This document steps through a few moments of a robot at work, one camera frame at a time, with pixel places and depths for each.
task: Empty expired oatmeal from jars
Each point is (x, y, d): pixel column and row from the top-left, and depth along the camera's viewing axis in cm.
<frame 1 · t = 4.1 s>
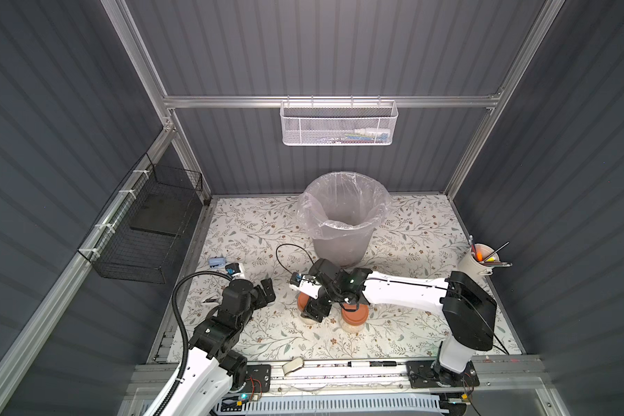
left hand: (260, 286, 78), fingers open
right hand: (309, 300, 81), fingers open
grey mesh trash bin: (350, 250, 93), point 9 cm above the table
white utensil cup: (472, 262, 88), point 11 cm above the table
oatmeal jar orange lid: (356, 317, 76), point 11 cm above the table

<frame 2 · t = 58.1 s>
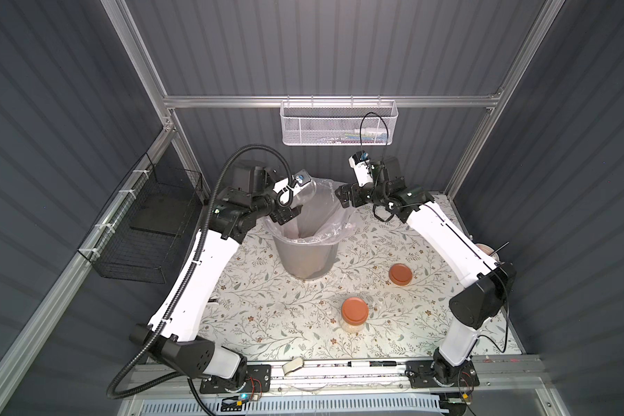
left hand: (290, 189, 68), fingers open
right hand: (353, 185, 79), fingers open
grey mesh trash bin: (307, 260, 93), point 7 cm above the table
orange jar lid: (400, 274, 98), on the table
the other named things where they were.

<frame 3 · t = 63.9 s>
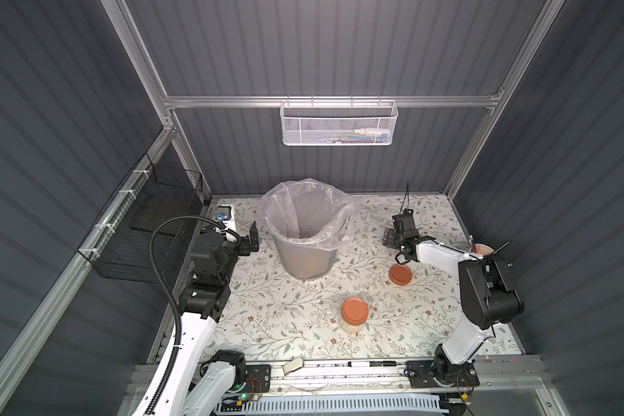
left hand: (238, 223, 69), fingers open
right hand: (401, 235, 97), fingers open
the named things where they were.

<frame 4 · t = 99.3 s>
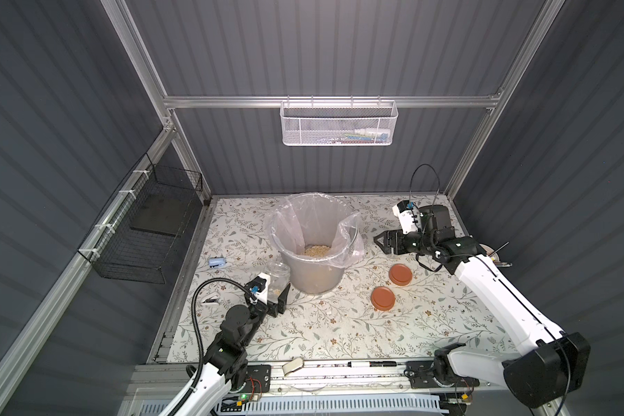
left hand: (277, 283, 78), fingers open
right hand: (389, 237, 78), fingers open
clear plastic bin liner: (317, 226, 93), point 15 cm above the table
orange jar lid 2: (382, 298, 91), on the table
light blue plastic clip: (215, 262, 98), point 2 cm above the table
